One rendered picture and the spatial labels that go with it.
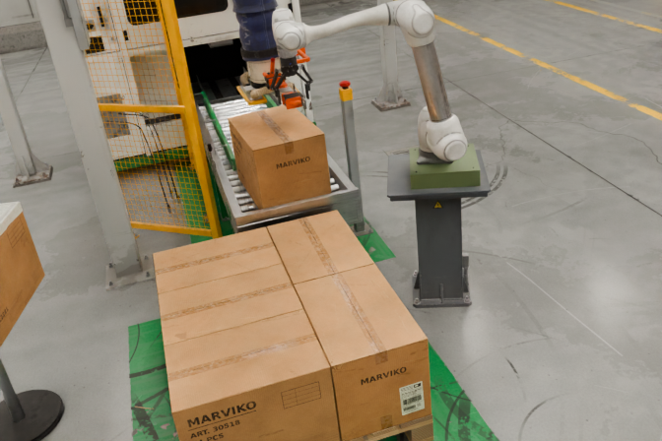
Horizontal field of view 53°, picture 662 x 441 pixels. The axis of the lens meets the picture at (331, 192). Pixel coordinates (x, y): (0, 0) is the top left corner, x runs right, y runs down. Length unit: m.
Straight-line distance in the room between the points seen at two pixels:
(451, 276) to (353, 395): 1.20
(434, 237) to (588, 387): 1.02
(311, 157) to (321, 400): 1.43
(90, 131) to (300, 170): 1.27
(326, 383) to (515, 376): 1.06
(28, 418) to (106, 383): 0.39
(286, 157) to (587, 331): 1.77
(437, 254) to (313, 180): 0.78
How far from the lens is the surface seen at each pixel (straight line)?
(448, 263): 3.64
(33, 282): 3.38
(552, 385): 3.33
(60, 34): 3.96
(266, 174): 3.55
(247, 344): 2.77
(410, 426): 2.94
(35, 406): 3.70
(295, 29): 2.85
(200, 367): 2.72
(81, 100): 4.04
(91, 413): 3.56
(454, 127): 3.14
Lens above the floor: 2.24
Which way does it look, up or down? 26 degrees down
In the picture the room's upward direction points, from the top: 7 degrees counter-clockwise
